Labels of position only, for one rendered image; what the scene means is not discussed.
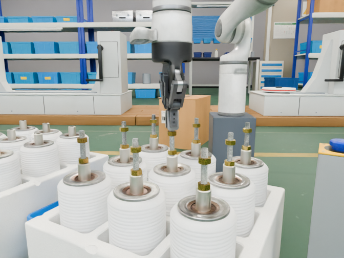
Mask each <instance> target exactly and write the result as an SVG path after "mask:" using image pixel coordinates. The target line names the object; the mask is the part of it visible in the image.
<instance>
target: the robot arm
mask: <svg viewBox="0 0 344 258"><path fill-rule="evenodd" d="M277 1H278V0H235V1H234V2H233V3H232V4H231V5H230V6H229V7H228V8H227V9H226V10H225V11H224V12H223V14H222V15H221V16H220V18H219V19H218V21H217V24H216V27H215V31H214V34H215V37H216V39H217V40H218V41H219V42H222V43H225V44H234V49H233V50H232V51H231V52H230V53H228V54H225V55H222V56H221V57H220V70H219V102H218V115H220V116H227V117H240V116H244V115H245V102H246V83H247V62H248V57H249V53H250V43H251V33H252V22H251V18H250V17H252V16H254V15H257V14H259V13H261V12H263V11H265V10H267V9H269V8H270V7H272V6H273V5H274V4H275V3H276V2H277ZM152 6H153V15H152V26H151V29H148V28H145V27H136V28H135V29H134V30H133V31H132V33H131V34H130V44H133V45H142V44H148V43H152V61H153V62H156V63H162V64H163V68H162V73H160V80H159V84H160V91H161V98H162V104H163V105H164V108H165V109H166V110H165V127H166V128H167V129H168V130H170V131H173V130H178V129H179V111H178V110H180V108H182V107H183V103H184V98H185V94H186V90H187V85H188V82H187V80H185V74H184V73H183V69H182V63H188V62H191V61H192V20H191V0H152Z"/></svg>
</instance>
